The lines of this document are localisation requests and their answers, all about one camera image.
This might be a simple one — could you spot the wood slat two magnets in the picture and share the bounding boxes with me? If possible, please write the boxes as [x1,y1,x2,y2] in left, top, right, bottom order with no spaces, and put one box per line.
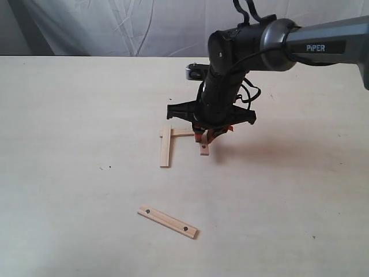
[137,205,198,239]

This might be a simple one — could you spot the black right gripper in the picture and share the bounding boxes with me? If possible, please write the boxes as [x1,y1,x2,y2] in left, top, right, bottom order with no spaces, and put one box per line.
[167,68,257,144]

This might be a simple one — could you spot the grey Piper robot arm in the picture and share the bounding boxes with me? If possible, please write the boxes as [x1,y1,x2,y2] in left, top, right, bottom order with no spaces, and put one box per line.
[167,16,368,141]

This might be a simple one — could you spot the plain wood slat vertical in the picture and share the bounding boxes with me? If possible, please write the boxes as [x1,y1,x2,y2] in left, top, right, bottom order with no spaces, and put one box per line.
[159,125,172,168]

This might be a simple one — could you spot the white backdrop cloth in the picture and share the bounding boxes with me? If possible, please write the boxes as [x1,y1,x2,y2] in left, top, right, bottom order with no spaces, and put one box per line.
[0,0,369,58]

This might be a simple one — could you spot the wood slat with magnets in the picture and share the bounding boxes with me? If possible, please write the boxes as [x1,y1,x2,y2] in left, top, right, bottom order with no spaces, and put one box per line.
[200,136,209,156]

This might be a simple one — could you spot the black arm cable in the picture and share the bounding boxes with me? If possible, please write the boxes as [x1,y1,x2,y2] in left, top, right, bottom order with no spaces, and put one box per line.
[219,0,302,110]

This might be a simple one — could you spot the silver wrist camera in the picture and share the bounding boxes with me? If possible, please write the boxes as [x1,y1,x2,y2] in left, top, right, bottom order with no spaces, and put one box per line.
[186,63,210,81]

